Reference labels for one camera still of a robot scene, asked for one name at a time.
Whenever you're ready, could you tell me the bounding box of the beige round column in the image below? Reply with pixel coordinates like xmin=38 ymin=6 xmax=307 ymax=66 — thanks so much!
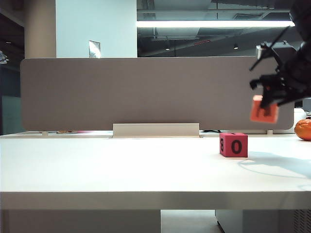
xmin=23 ymin=0 xmax=57 ymax=59

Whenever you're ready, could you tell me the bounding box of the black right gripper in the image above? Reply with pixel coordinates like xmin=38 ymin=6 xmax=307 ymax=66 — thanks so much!
xmin=249 ymin=72 xmax=294 ymax=110

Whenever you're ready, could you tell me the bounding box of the orange letter block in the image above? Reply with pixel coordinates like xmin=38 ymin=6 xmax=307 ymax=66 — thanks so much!
xmin=249 ymin=95 xmax=279 ymax=123

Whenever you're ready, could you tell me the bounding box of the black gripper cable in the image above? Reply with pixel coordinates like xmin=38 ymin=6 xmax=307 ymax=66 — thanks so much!
xmin=249 ymin=26 xmax=291 ymax=72

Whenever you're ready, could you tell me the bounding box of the framed wall sign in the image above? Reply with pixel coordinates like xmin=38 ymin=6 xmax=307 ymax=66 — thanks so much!
xmin=88 ymin=40 xmax=101 ymax=59

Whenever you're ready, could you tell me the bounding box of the white desk leg panel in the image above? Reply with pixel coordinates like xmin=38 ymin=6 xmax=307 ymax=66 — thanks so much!
xmin=0 ymin=210 xmax=161 ymax=233

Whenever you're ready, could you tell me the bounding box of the grey felt desk divider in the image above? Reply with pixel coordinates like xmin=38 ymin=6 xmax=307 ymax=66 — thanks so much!
xmin=19 ymin=56 xmax=295 ymax=132

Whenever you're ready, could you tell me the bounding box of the long linear ceiling light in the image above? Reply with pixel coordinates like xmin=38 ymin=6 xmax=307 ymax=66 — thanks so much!
xmin=136 ymin=20 xmax=296 ymax=28

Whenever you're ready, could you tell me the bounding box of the pink letter block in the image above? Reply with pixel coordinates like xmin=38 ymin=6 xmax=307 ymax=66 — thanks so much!
xmin=219 ymin=132 xmax=249 ymax=158

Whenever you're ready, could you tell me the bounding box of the white divider mounting bracket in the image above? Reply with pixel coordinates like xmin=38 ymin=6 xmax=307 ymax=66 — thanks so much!
xmin=112 ymin=123 xmax=204 ymax=139

